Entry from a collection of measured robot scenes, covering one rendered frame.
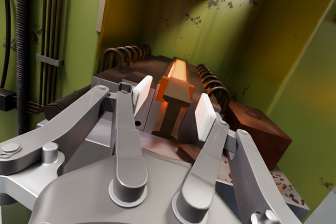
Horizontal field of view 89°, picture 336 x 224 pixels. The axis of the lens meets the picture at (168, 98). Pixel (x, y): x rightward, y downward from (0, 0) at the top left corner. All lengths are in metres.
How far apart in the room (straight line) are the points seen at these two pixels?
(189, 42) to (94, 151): 0.57
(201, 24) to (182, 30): 0.08
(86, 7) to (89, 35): 0.05
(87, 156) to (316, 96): 0.46
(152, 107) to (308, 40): 0.34
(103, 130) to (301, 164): 0.48
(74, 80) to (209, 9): 0.53
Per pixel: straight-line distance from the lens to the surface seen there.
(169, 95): 0.16
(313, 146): 0.55
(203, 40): 0.73
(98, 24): 0.42
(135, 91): 0.16
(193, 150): 0.26
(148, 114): 0.27
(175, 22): 0.73
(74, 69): 0.46
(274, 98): 0.46
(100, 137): 0.26
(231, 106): 0.35
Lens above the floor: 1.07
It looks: 20 degrees down
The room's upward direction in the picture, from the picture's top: 18 degrees clockwise
